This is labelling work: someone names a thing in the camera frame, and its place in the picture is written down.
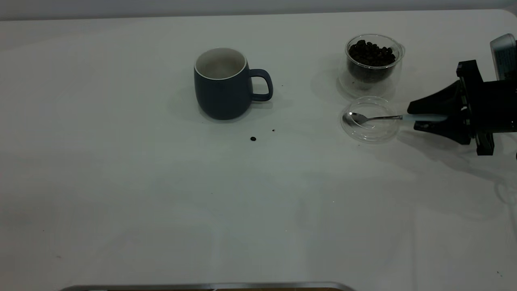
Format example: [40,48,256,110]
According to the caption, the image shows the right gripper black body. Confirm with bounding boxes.
[456,59,517,156]

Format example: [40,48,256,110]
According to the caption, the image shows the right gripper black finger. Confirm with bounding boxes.
[414,119,473,146]
[407,80,464,116]

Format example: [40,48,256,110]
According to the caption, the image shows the metal spoon with pale handle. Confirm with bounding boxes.
[343,112,449,127]

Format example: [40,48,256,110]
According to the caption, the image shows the dark blue ceramic mug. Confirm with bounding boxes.
[194,48,274,121]

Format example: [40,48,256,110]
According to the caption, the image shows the pile of coffee beans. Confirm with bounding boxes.
[348,39,397,67]

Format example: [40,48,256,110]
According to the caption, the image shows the clear glass saucer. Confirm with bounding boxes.
[340,96,401,144]

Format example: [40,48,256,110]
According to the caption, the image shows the metal edge strip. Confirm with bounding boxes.
[59,282,358,291]

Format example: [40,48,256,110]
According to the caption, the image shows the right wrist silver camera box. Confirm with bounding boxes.
[490,34,517,82]

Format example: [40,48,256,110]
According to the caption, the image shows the clear double-wall glass cup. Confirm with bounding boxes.
[338,34,406,100]

